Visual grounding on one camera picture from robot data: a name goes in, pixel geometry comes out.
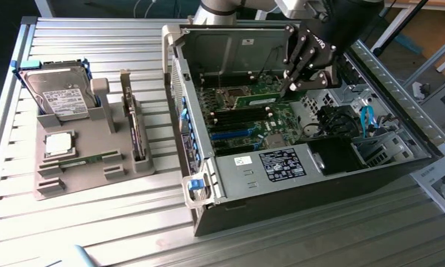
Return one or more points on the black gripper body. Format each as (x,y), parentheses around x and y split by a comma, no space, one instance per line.
(337,25)

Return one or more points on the green RAM stick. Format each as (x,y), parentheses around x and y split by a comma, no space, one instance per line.
(88,159)
(257,100)

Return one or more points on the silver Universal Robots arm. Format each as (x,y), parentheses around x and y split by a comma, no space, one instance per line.
(222,8)

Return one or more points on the black RAM slot bank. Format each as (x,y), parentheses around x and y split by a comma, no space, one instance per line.
(241,115)
(225,79)

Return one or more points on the black tripod stand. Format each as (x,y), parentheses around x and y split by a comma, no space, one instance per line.
(400,27)

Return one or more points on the black open PC case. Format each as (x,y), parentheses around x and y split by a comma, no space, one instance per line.
(304,133)

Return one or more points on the green motherboard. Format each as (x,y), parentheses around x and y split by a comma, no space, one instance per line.
(252,119)

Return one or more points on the CPU socket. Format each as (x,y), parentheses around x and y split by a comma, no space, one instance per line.
(232,96)

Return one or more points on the white power strip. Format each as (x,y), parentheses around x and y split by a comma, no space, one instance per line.
(420,89)

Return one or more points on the black fan shroud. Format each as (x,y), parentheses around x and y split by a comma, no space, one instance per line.
(337,155)

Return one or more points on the metal disk bay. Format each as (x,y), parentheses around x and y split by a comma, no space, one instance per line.
(385,148)

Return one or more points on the blue expansion slot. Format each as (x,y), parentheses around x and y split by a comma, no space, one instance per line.
(232,134)

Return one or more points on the grey computer tower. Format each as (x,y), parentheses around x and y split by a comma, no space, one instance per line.
(442,100)

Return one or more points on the grey power supply unit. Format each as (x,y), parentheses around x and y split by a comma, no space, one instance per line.
(266,169)

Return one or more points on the graphics card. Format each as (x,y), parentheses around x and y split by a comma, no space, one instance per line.
(133,119)

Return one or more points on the blue case latch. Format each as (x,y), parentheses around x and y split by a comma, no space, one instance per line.
(194,185)

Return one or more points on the printed paper sheet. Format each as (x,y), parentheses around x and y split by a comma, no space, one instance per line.
(438,192)

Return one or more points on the silver hard disk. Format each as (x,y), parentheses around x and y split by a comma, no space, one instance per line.
(61,91)

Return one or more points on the grey parts rack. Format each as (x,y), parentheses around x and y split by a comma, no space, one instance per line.
(85,155)

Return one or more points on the blue disk carrier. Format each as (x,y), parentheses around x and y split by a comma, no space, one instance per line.
(29,65)

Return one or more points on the silver CPU chip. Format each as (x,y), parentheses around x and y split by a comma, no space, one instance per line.
(60,144)

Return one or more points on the light blue object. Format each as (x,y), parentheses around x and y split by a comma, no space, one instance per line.
(81,254)

